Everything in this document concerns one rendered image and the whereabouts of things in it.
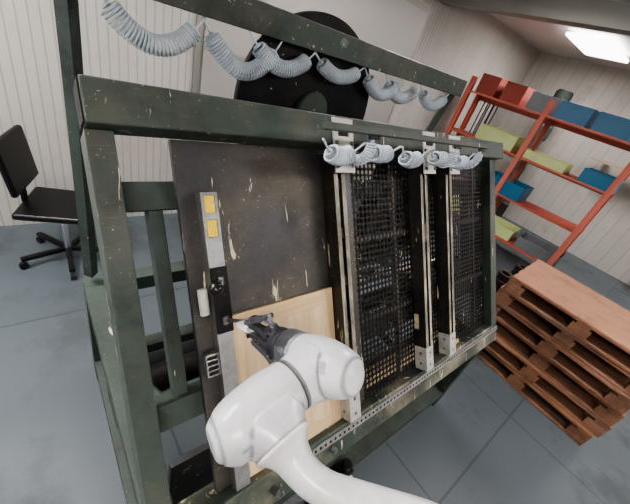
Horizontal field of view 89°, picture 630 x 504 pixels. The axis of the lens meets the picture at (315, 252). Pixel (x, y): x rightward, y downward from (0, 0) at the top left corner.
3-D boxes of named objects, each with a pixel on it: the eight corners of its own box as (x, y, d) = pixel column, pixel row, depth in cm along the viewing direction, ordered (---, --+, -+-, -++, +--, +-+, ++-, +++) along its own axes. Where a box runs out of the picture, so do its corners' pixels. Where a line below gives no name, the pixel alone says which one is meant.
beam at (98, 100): (80, 133, 77) (83, 122, 69) (72, 88, 75) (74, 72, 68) (487, 161, 214) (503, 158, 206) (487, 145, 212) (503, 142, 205)
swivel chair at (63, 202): (96, 230, 325) (86, 125, 270) (125, 267, 294) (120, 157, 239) (7, 246, 277) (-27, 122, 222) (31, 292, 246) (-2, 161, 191)
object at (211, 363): (204, 375, 99) (208, 379, 97) (201, 353, 98) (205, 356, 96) (217, 370, 101) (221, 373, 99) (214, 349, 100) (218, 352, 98)
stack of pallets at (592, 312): (606, 403, 325) (686, 342, 277) (586, 451, 269) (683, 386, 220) (489, 315, 399) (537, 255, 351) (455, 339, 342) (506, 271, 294)
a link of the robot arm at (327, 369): (315, 320, 71) (266, 351, 64) (369, 338, 59) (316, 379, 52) (326, 362, 74) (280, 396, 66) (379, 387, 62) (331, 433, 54)
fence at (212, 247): (231, 484, 107) (237, 492, 103) (194, 193, 94) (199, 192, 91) (245, 475, 110) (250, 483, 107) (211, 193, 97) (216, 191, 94)
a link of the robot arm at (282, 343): (287, 381, 67) (272, 372, 72) (320, 366, 73) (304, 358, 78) (283, 340, 66) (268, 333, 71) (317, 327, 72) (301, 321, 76)
